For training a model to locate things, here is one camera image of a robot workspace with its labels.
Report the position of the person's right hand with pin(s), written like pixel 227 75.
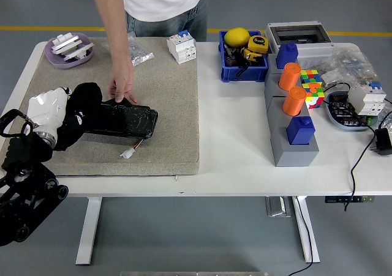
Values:
pixel 122 77

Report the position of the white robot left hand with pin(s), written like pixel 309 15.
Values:
pixel 46 110

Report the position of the black rag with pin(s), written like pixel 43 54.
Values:
pixel 85 95

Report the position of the black glossy panel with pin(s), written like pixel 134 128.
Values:
pixel 131 123

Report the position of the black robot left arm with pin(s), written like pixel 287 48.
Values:
pixel 18 214

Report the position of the table control panel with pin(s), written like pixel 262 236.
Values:
pixel 349 199

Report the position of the clear bag of metal parts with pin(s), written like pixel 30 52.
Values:
pixel 141 54

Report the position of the purple plastic tray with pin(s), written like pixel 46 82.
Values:
pixel 58 62

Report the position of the grey-brown mat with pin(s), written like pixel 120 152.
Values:
pixel 171 120

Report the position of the white circuit breaker blue switches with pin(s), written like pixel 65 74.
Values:
pixel 182 48
pixel 367 100

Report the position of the person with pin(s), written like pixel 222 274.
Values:
pixel 165 3

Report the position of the dark tool in bin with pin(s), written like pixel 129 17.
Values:
pixel 231 58

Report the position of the blue plastic bin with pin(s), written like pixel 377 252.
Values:
pixel 242 74

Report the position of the yellow ball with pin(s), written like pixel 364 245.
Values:
pixel 236 37

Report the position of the white table leg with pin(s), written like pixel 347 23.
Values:
pixel 88 230
pixel 307 227

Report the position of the yellow tape measure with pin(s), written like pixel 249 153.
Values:
pixel 258 43
pixel 251 55

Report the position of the blue block with knob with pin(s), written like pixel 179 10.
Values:
pixel 286 55
pixel 300 132

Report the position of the orange cylinder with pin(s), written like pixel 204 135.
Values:
pixel 294 101
pixel 289 77

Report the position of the grey block holder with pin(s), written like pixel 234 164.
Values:
pixel 294 156

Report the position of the colourful puzzle cube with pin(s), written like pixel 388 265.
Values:
pixel 315 97
pixel 312 76

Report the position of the metal floor plate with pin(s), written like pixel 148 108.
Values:
pixel 277 207

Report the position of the light blue tray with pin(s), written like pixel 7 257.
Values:
pixel 333 118

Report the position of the black electronic modules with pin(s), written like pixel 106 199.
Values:
pixel 343 110

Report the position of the clear bags of small parts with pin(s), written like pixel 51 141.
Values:
pixel 349 61

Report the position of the black power adapter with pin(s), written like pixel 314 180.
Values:
pixel 382 141

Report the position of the white plastic bracket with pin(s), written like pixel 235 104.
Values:
pixel 64 42
pixel 78 52

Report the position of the grey electrical enclosure box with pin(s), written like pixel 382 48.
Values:
pixel 315 54

